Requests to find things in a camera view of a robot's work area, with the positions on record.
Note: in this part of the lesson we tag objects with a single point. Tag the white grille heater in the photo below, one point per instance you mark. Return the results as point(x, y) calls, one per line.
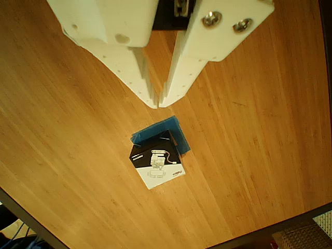
point(324, 221)

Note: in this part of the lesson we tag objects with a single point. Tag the blue tape square target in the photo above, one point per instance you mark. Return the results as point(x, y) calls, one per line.
point(181, 140)

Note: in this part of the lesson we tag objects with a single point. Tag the brown wicker basket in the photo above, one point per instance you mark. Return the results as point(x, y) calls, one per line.
point(303, 238)

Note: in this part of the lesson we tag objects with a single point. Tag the black and white cardboard box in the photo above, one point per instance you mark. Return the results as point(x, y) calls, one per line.
point(155, 160)

